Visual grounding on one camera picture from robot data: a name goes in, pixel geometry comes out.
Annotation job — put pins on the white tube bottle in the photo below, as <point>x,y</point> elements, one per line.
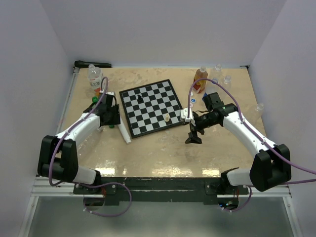
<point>124,133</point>

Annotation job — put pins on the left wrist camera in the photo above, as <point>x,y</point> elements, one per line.
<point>107,93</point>

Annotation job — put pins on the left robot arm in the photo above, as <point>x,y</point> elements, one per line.
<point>58,158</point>

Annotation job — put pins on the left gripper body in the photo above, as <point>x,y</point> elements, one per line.
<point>110,119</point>

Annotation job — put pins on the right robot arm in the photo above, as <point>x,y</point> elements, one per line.
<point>270,165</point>

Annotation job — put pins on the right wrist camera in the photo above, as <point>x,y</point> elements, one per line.
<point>186,115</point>

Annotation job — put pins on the black chess piece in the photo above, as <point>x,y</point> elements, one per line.
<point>140,99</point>

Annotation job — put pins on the cream chess piece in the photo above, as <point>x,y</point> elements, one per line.
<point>167,117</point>

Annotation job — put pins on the black white chessboard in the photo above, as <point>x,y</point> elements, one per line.
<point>159,99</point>

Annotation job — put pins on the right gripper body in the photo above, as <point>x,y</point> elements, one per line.
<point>203,121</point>

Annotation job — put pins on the clear bottle back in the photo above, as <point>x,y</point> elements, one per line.
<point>217,71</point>

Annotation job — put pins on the clear crushed plastic bottle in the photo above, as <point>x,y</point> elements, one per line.
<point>255,112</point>

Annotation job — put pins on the orange label tea bottle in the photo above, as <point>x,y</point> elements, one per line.
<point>94,77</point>

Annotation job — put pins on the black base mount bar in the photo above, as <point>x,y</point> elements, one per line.
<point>155,189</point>

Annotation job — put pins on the amber red label bottle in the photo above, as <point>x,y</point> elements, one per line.
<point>200,84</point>

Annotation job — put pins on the Pepsi label clear bottle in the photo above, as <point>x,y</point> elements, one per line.
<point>209,89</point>

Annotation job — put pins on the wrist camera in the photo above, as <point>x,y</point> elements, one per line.
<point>107,93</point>
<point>186,115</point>

